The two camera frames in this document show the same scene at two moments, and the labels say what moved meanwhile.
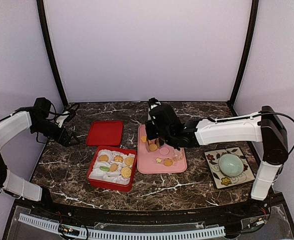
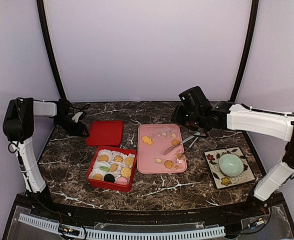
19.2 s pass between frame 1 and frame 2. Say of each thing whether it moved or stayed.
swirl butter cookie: stayed
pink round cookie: moved
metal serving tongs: moved
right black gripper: moved
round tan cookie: moved
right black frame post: stayed
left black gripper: moved
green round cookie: stayed
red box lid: stayed
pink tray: stayed
